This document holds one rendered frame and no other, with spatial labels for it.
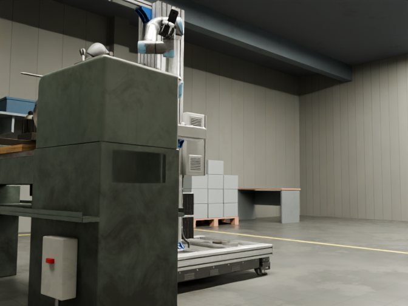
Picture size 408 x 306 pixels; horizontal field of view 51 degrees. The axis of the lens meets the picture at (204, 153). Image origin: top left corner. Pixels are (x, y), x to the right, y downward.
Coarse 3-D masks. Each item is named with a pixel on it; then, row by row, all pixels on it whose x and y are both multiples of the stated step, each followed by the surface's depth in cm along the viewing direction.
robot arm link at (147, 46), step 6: (156, 18) 283; (150, 24) 278; (156, 24) 278; (150, 30) 268; (156, 30) 274; (144, 36) 263; (150, 36) 260; (156, 36) 269; (138, 42) 252; (144, 42) 252; (150, 42) 252; (138, 48) 252; (144, 48) 251; (150, 48) 252
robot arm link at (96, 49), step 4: (92, 44) 329; (96, 44) 328; (100, 44) 330; (92, 48) 325; (96, 48) 325; (100, 48) 328; (104, 48) 332; (88, 52) 324; (92, 52) 324; (96, 52) 325; (100, 52) 328; (104, 52) 332; (88, 56) 324; (92, 56) 324
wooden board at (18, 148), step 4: (20, 144) 243; (24, 144) 243; (28, 144) 244; (0, 148) 261; (4, 148) 257; (8, 148) 253; (12, 148) 250; (16, 148) 246; (20, 148) 243; (24, 148) 243; (28, 148) 244; (32, 148) 246; (0, 152) 260; (4, 152) 256; (8, 152) 253; (12, 152) 252
